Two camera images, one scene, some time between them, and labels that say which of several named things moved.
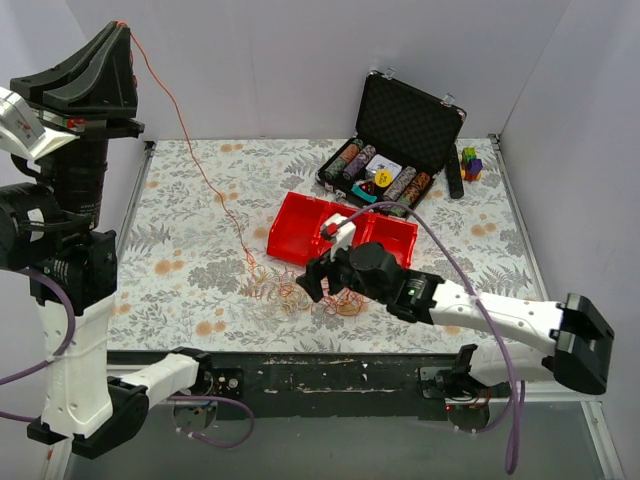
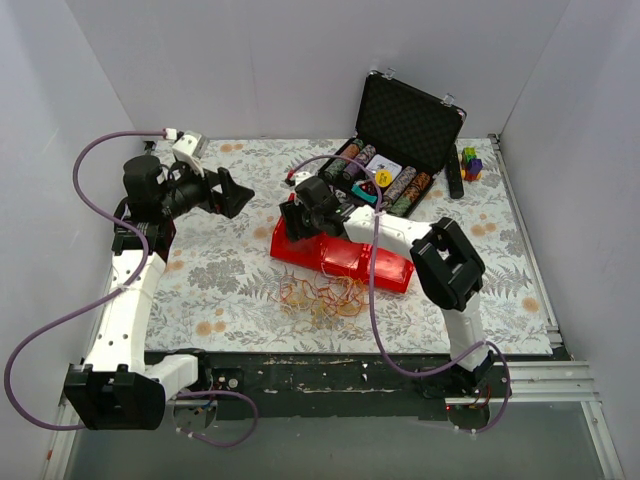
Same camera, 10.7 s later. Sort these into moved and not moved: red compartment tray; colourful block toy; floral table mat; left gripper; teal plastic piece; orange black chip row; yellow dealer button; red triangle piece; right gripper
Moved: right gripper; left gripper; red compartment tray
Not moved: teal plastic piece; yellow dealer button; red triangle piece; floral table mat; colourful block toy; orange black chip row
